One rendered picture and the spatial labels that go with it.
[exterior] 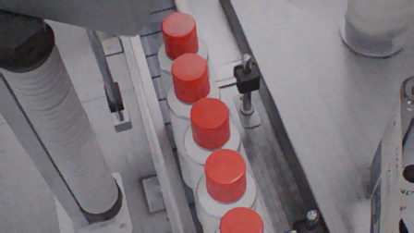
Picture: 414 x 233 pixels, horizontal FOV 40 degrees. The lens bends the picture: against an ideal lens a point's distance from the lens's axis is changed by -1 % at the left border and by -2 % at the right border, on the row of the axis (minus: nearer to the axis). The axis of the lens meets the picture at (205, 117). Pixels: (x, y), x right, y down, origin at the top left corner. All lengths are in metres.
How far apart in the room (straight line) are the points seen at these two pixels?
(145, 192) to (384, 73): 0.35
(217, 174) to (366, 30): 0.37
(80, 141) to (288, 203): 0.41
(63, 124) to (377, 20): 0.49
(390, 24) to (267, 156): 0.23
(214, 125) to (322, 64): 0.33
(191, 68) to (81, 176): 0.17
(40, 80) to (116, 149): 0.47
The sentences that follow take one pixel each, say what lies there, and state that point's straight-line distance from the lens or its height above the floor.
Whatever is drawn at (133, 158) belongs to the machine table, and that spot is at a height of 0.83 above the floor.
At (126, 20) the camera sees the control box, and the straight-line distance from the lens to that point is 0.25.
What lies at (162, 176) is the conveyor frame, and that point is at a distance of 0.69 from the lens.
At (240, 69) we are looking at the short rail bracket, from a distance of 0.71.
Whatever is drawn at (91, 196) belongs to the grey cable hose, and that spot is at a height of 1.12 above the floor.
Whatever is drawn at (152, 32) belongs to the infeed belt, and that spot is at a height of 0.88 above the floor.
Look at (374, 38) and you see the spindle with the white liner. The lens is 0.76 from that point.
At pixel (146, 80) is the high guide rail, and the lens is 0.66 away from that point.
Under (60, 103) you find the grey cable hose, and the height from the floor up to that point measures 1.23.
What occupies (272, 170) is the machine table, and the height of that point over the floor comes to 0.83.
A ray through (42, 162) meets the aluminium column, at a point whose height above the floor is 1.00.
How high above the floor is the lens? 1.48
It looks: 57 degrees down
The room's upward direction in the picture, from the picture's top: 7 degrees counter-clockwise
